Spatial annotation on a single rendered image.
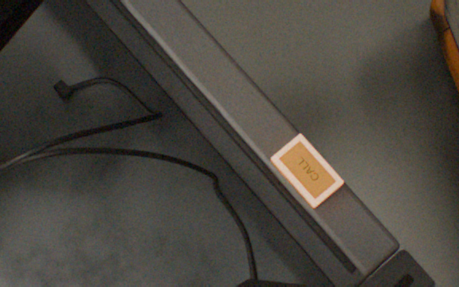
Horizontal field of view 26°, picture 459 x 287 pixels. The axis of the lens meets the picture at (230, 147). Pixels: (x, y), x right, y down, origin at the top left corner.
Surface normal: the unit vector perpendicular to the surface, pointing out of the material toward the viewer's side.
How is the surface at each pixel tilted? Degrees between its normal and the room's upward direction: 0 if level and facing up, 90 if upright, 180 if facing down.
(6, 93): 0
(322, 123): 0
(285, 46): 0
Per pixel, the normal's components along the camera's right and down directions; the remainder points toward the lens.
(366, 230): 0.02, -0.25
